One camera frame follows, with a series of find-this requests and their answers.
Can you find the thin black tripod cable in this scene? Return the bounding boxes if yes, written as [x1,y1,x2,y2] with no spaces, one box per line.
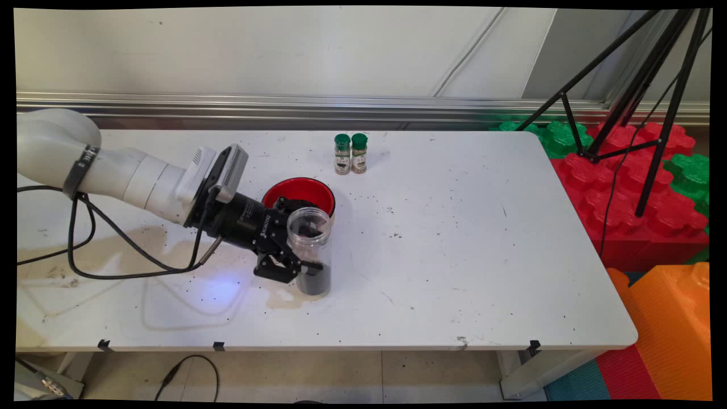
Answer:
[599,28,712,257]

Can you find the clear plastic jar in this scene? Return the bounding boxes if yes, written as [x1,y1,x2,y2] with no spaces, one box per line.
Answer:
[286,206,333,297]

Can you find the green-capped spice bottle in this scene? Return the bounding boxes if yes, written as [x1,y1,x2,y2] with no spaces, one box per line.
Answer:
[334,133,352,176]
[351,133,369,174]

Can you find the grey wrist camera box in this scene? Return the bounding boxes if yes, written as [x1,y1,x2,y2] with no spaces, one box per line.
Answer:
[176,144,250,206]

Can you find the red bowl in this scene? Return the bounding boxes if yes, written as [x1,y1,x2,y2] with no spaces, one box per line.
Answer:
[261,177,337,225]

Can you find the orange foam block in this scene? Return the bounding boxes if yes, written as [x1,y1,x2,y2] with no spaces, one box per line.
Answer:
[607,262,712,401]

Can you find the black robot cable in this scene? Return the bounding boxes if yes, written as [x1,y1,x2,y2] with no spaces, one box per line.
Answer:
[17,148,233,280]
[17,183,223,272]

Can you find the grey metal device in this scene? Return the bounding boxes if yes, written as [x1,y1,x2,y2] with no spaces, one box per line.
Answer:
[15,358,85,401]

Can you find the teal floor mat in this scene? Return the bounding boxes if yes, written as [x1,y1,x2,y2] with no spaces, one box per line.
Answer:
[544,359,611,401]

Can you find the black floor cable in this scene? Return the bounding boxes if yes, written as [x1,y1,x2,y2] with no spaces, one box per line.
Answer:
[154,355,219,402]

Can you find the red floor mat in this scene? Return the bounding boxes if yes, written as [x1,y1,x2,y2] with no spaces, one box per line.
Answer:
[595,344,662,401]

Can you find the black seeds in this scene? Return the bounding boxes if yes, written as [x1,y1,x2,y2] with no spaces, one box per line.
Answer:
[296,272,331,296]

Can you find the black tripod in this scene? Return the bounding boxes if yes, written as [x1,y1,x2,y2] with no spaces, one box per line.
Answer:
[514,9,712,218]

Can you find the white table leg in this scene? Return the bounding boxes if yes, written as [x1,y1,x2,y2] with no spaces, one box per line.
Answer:
[500,348,603,400]
[57,352,94,381]

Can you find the white wall cable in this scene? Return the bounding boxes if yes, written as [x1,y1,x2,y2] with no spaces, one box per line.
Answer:
[430,7,506,97]

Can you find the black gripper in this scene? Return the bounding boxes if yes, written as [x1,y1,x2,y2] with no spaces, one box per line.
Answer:
[190,192,323,283]

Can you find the black arm strap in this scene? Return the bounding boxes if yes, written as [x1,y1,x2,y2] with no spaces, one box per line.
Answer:
[62,145,102,199]

